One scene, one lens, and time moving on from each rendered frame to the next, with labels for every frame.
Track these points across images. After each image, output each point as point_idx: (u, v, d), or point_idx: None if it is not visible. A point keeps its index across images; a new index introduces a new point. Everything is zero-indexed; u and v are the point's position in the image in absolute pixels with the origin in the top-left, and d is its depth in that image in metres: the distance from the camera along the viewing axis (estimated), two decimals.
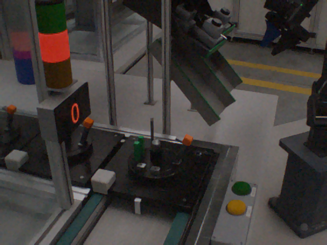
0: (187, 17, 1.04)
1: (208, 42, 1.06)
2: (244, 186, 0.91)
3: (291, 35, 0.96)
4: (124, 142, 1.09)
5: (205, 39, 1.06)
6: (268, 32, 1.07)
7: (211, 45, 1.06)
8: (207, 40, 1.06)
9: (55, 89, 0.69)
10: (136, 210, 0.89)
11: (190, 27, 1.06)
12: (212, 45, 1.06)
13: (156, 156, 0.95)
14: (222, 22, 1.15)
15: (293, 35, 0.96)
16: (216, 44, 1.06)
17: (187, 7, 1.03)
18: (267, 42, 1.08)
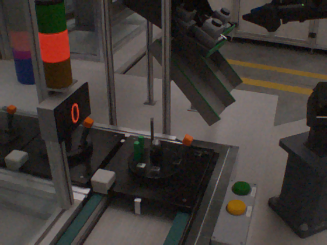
0: (187, 17, 1.04)
1: (208, 42, 1.06)
2: (244, 186, 0.91)
3: (264, 14, 0.89)
4: (124, 142, 1.09)
5: (205, 40, 1.06)
6: None
7: (211, 45, 1.06)
8: (207, 41, 1.06)
9: (55, 89, 0.69)
10: (136, 210, 0.89)
11: (190, 27, 1.06)
12: (212, 45, 1.06)
13: (156, 156, 0.95)
14: (222, 22, 1.15)
15: None
16: (216, 44, 1.06)
17: (187, 7, 1.03)
18: None
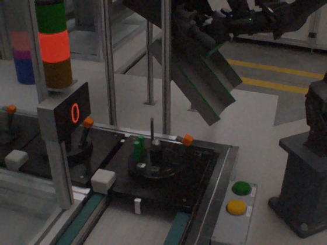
0: (187, 17, 1.04)
1: (208, 42, 1.06)
2: (244, 186, 0.91)
3: None
4: (124, 142, 1.09)
5: (205, 40, 1.06)
6: None
7: (211, 45, 1.06)
8: (207, 41, 1.06)
9: (55, 89, 0.69)
10: (136, 210, 0.89)
11: (190, 27, 1.06)
12: (212, 45, 1.06)
13: (156, 156, 0.95)
14: None
15: None
16: (216, 44, 1.06)
17: (187, 7, 1.03)
18: None
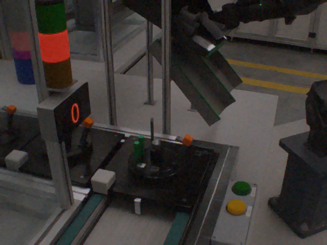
0: (191, 20, 1.04)
1: (214, 31, 1.04)
2: (244, 186, 0.91)
3: None
4: (124, 142, 1.09)
5: (211, 29, 1.04)
6: None
7: (216, 35, 1.04)
8: (213, 30, 1.04)
9: (55, 89, 0.69)
10: (136, 210, 0.89)
11: (195, 29, 1.06)
12: (218, 36, 1.04)
13: (156, 156, 0.95)
14: None
15: None
16: (221, 35, 1.04)
17: (191, 10, 1.03)
18: None
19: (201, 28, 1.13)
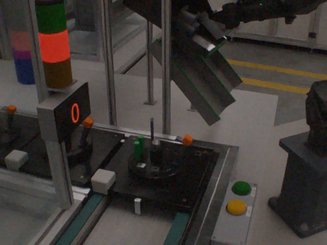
0: (191, 20, 1.04)
1: (214, 31, 1.04)
2: (244, 186, 0.91)
3: None
4: (124, 142, 1.09)
5: (212, 28, 1.04)
6: None
7: (216, 35, 1.04)
8: (214, 30, 1.03)
9: (55, 89, 0.69)
10: (136, 210, 0.89)
11: (195, 29, 1.06)
12: (218, 35, 1.04)
13: (156, 156, 0.95)
14: None
15: None
16: (221, 35, 1.04)
17: (191, 10, 1.03)
18: None
19: (201, 28, 1.13)
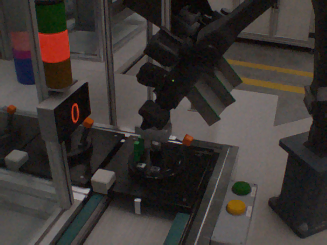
0: (191, 20, 1.04)
1: (157, 137, 0.91)
2: (244, 186, 0.91)
3: None
4: (124, 142, 1.09)
5: (153, 136, 0.91)
6: (156, 104, 0.92)
7: (162, 139, 0.91)
8: (156, 136, 0.91)
9: (55, 89, 0.69)
10: (136, 210, 0.89)
11: (195, 29, 1.06)
12: (164, 138, 0.90)
13: (156, 156, 0.95)
14: None
15: None
16: (167, 135, 0.91)
17: (191, 10, 1.03)
18: None
19: (201, 28, 1.13)
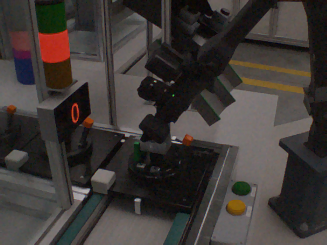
0: (191, 20, 1.04)
1: (157, 149, 0.93)
2: (244, 186, 0.91)
3: None
4: (124, 142, 1.09)
5: (153, 149, 0.93)
6: (156, 116, 0.94)
7: (162, 151, 0.92)
8: (155, 148, 0.93)
9: (55, 89, 0.69)
10: (136, 210, 0.89)
11: (195, 29, 1.06)
12: (163, 150, 0.92)
13: (156, 156, 0.95)
14: (222, 22, 1.15)
15: None
16: (166, 147, 0.92)
17: (191, 10, 1.03)
18: None
19: (201, 28, 1.13)
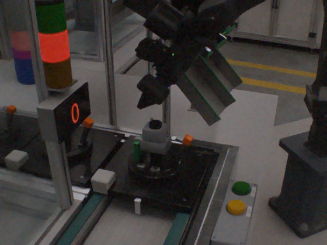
0: None
1: (157, 149, 0.93)
2: (244, 186, 0.91)
3: None
4: (124, 142, 1.09)
5: (153, 149, 0.93)
6: (157, 79, 0.90)
7: (162, 151, 0.92)
8: (155, 148, 0.93)
9: (55, 89, 0.69)
10: (136, 210, 0.89)
11: None
12: (163, 150, 0.92)
13: (156, 156, 0.95)
14: None
15: None
16: (166, 147, 0.92)
17: None
18: None
19: None
